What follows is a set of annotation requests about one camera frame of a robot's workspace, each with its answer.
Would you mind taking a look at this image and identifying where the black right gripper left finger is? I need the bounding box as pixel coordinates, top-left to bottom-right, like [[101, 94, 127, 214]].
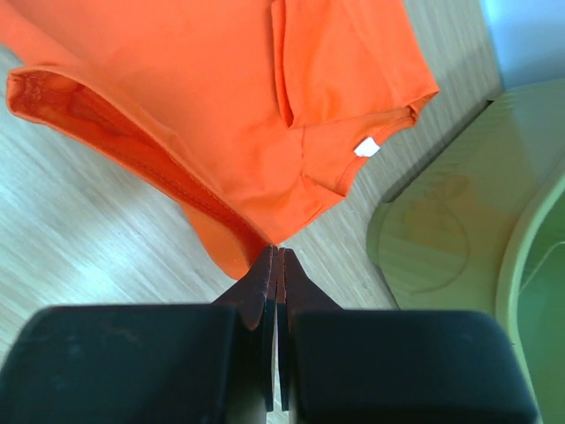
[[1, 247, 278, 423]]

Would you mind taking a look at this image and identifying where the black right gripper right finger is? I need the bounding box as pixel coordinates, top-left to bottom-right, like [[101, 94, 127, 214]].
[[277, 249, 539, 423]]

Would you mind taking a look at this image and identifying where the orange t-shirt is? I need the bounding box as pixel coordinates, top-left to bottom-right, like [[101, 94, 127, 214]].
[[1, 1, 439, 279]]

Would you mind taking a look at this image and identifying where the green plastic bin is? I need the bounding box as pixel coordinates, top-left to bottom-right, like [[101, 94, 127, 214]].
[[366, 79, 564, 423]]

